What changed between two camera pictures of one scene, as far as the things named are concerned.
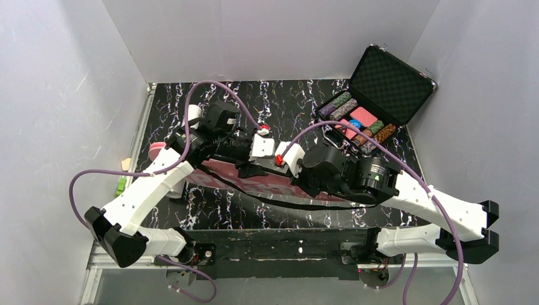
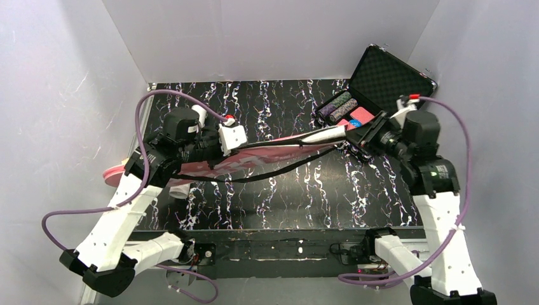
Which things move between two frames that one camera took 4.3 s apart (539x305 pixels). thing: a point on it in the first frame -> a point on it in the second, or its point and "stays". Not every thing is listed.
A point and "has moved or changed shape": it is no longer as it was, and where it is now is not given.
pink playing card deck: [363, 116] stays
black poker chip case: [384, 91] stays
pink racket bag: [219, 171] has moved or changed shape
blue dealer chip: [356, 122] stays
